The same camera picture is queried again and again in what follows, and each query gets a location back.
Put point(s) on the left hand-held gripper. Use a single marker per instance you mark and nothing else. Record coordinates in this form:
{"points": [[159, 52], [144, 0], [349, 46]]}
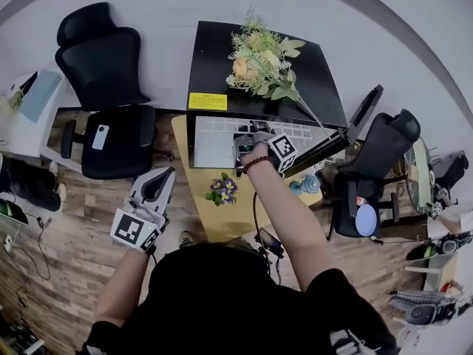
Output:
{"points": [[129, 231]]}

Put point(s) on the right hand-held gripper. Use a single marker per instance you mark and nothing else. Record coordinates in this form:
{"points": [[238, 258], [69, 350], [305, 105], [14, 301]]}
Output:
{"points": [[282, 150]]}

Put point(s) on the white wire fridge shelf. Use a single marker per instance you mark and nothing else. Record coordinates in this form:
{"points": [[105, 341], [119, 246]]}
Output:
{"points": [[218, 124]]}

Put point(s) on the black mini fridge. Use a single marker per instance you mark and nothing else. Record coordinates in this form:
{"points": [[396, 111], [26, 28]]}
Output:
{"points": [[314, 80]]}

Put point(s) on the person's right forearm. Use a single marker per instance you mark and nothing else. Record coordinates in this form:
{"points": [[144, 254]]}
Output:
{"points": [[292, 231]]}

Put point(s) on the person's left forearm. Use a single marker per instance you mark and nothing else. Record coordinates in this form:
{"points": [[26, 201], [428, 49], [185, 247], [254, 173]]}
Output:
{"points": [[118, 290]]}

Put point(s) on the person's right hand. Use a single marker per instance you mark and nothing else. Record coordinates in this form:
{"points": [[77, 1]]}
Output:
{"points": [[256, 152]]}

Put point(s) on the person's left shoe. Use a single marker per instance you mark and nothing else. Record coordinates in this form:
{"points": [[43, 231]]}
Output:
{"points": [[187, 239]]}

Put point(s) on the artificial flower bouquet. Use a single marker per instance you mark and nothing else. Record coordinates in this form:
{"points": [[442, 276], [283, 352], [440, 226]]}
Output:
{"points": [[255, 65]]}

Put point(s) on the potted purple flower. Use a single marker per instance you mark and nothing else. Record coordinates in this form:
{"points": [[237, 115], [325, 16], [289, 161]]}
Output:
{"points": [[223, 191]]}

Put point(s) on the white smartphone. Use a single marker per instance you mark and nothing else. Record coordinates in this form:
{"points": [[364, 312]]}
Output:
{"points": [[99, 137]]}

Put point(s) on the wooden table with black base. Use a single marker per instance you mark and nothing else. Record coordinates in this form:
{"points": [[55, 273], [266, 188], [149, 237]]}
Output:
{"points": [[229, 220]]}

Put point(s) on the black belt device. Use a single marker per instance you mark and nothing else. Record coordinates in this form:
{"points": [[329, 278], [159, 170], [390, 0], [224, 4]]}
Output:
{"points": [[271, 242]]}

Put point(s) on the plastic bottle with red label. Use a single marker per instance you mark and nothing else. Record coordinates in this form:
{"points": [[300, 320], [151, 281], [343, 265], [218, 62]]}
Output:
{"points": [[361, 200]]}

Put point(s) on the black mesh office chair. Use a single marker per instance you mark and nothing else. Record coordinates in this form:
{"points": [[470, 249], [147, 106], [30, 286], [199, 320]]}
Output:
{"points": [[384, 150], [103, 72]]}

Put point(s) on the person's black shirt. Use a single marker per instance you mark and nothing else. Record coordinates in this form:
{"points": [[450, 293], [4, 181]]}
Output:
{"points": [[221, 301]]}

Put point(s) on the white desk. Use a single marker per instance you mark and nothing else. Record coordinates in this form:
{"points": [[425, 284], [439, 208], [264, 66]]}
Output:
{"points": [[26, 135]]}

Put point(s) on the green and black device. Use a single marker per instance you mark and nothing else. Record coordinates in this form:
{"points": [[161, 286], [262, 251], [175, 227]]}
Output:
{"points": [[13, 211], [425, 251]]}

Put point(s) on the pale blue round plate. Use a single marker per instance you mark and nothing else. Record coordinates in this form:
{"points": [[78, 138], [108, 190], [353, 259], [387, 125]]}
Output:
{"points": [[366, 220]]}

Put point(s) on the pale teal flat box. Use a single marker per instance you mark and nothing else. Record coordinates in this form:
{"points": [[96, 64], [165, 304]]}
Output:
{"points": [[42, 94]]}

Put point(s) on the white power strip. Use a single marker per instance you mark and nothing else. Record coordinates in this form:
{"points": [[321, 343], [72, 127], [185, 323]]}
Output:
{"points": [[8, 243]]}

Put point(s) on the round marble table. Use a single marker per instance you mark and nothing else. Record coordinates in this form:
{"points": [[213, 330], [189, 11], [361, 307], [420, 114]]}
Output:
{"points": [[419, 176]]}

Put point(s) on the black tablet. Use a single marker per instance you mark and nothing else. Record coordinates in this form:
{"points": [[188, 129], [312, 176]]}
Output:
{"points": [[29, 81]]}

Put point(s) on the small green plant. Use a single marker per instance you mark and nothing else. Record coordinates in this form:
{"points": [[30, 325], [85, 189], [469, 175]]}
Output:
{"points": [[13, 101]]}

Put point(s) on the checkered cloth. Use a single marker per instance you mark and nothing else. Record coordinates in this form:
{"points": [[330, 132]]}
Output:
{"points": [[406, 298]]}

